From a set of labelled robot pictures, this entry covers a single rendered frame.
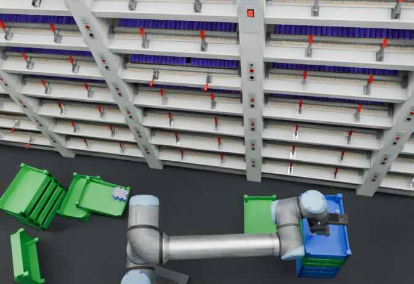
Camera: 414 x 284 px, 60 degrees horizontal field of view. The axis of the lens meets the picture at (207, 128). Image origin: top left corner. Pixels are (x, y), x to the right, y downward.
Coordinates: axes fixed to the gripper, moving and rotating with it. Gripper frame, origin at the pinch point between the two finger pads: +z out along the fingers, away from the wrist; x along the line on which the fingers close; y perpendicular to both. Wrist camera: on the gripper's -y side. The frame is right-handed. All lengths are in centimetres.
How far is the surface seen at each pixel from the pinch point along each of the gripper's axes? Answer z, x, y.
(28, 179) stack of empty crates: -19, -39, 182
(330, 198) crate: 9.8, -20.5, -2.3
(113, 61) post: -78, -60, 82
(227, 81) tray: -54, -55, 33
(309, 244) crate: 9.4, 3.0, 10.4
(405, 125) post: -15, -42, -41
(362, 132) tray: -2, -50, -23
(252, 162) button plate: 17, -51, 40
